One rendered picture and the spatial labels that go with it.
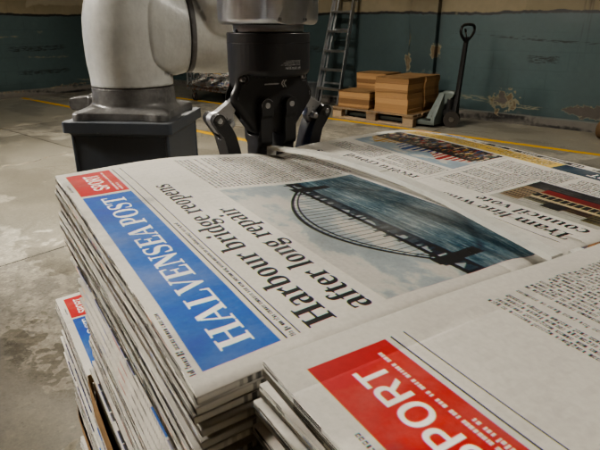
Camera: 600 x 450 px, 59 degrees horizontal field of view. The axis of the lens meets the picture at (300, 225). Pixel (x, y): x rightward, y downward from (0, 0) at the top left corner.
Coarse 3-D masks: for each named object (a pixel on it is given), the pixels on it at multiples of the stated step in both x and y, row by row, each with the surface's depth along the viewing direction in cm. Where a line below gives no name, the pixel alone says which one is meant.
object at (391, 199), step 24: (288, 168) 43; (312, 168) 43; (336, 168) 43; (336, 192) 36; (360, 192) 36; (384, 192) 36; (408, 192) 36; (408, 216) 32; (432, 216) 32; (456, 216) 31; (504, 216) 31; (456, 240) 28; (480, 240) 28; (504, 240) 29; (552, 240) 28; (576, 240) 28; (504, 264) 25; (528, 264) 26
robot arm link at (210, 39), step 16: (192, 0) 97; (208, 0) 95; (192, 16) 96; (208, 16) 96; (192, 32) 97; (208, 32) 98; (224, 32) 98; (192, 48) 98; (208, 48) 99; (224, 48) 100; (192, 64) 101; (208, 64) 102; (224, 64) 103
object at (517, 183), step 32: (384, 160) 44; (416, 160) 44; (448, 160) 44; (480, 160) 43; (512, 160) 43; (544, 160) 44; (448, 192) 36; (480, 192) 36; (512, 192) 36; (544, 192) 36; (576, 192) 36; (544, 224) 30; (576, 224) 30
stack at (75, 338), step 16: (64, 304) 69; (80, 304) 68; (64, 320) 65; (80, 320) 65; (64, 336) 71; (80, 336) 61; (64, 352) 73; (80, 352) 58; (80, 368) 57; (80, 384) 62; (80, 400) 64; (96, 432) 55; (96, 448) 64
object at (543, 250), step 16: (336, 160) 40; (352, 160) 39; (384, 176) 35; (400, 176) 35; (432, 192) 32; (464, 208) 30; (480, 224) 29; (496, 224) 29; (512, 240) 27; (528, 240) 27; (544, 256) 26
